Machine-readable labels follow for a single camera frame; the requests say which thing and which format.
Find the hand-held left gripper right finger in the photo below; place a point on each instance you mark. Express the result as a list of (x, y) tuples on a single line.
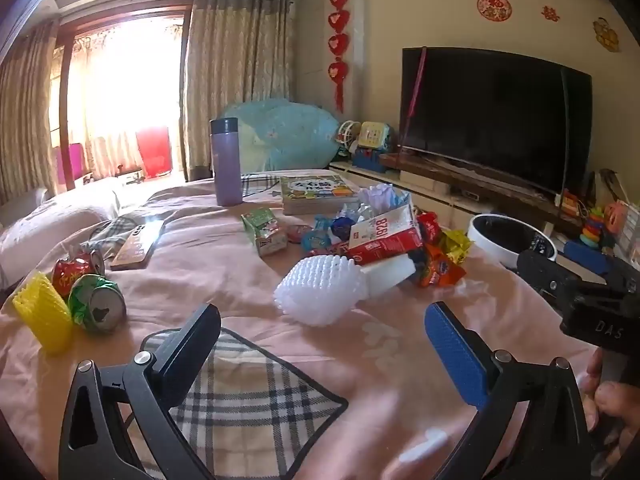
[(452, 355)]

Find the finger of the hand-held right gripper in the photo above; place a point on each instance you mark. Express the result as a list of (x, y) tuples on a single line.
[(542, 272)]

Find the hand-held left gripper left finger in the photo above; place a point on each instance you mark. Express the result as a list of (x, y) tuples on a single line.
[(194, 342)]

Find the white rimmed trash bin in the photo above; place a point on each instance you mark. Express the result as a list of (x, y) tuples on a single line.
[(505, 235)]

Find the red snack wrapper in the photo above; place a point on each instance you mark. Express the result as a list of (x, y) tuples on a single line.
[(430, 227)]

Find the red and white carton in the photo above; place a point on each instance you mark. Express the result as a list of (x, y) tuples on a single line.
[(385, 237)]

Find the person's right hand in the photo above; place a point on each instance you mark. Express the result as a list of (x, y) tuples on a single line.
[(617, 405)]

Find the pink bedspread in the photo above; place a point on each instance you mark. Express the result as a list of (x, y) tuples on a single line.
[(200, 280)]

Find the red xylophone toy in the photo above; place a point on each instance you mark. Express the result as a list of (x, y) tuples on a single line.
[(575, 205)]

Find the plaid fabric mat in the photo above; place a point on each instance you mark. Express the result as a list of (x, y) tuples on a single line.
[(250, 400)]

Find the orange snack wrapper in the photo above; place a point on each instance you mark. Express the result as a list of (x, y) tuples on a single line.
[(440, 270)]

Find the yellow green snack wrapper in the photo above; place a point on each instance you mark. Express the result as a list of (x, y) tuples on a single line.
[(457, 245)]

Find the white foam block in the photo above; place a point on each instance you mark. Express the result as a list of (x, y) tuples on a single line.
[(390, 275)]

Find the crushed green can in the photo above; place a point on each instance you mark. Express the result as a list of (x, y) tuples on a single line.
[(95, 302)]

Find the green juice carton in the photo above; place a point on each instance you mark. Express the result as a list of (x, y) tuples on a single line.
[(265, 232)]

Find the white foam fruit net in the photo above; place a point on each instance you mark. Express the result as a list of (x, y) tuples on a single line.
[(320, 290)]

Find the plaid cloth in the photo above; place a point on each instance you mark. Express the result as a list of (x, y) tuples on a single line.
[(112, 232)]

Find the white tv cabinet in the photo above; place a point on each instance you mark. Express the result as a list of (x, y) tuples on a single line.
[(435, 185)]

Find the crushed red can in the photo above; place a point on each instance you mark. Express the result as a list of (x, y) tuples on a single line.
[(72, 272)]

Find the yellow foam fruit net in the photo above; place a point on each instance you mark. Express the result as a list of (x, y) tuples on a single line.
[(42, 312)]

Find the blue snack wrapper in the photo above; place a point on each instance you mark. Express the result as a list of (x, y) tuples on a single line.
[(316, 237)]

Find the black television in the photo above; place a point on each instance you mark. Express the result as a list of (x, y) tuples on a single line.
[(495, 115)]

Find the dark blue round wrapper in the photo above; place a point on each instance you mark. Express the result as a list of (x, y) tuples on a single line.
[(342, 227)]

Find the crushed clear plastic bottle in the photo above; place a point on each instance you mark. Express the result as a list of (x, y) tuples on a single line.
[(352, 210)]

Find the purple thermos bottle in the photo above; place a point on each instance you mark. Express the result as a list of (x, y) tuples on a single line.
[(227, 165)]

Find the pink pillow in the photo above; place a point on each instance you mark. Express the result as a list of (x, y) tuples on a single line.
[(45, 230)]

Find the red chair cover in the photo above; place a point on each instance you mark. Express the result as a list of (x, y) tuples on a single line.
[(155, 152)]

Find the yellow and blue toy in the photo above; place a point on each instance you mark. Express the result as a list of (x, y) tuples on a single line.
[(372, 140)]

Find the pink stick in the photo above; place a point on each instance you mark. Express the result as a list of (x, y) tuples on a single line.
[(416, 85)]

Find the light blue quilted cover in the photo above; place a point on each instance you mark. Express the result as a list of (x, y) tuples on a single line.
[(290, 130)]

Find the white cage ball toy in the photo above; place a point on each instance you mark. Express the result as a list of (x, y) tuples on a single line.
[(348, 133)]

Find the beige patterned curtain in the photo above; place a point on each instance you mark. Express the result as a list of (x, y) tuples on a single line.
[(25, 125), (235, 70)]

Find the red heart hanging decoration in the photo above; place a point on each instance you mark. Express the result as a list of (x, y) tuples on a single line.
[(339, 20)]

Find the gold wall sticker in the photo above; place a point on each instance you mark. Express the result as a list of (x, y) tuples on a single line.
[(606, 35)]

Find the small red wall sticker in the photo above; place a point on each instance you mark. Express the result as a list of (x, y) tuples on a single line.
[(550, 13)]

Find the round red wall sticker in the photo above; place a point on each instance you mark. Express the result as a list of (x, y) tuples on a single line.
[(494, 7)]

